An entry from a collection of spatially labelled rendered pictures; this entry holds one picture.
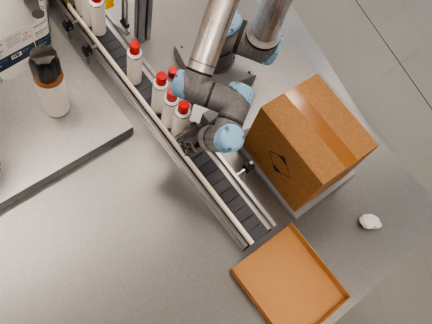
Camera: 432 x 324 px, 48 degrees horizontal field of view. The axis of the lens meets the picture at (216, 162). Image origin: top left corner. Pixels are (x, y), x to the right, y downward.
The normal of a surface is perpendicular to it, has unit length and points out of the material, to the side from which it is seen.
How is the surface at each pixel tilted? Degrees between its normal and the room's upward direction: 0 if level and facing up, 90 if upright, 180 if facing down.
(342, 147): 0
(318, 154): 0
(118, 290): 0
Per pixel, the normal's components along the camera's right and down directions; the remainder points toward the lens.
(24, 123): 0.16, -0.39
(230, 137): 0.44, 0.04
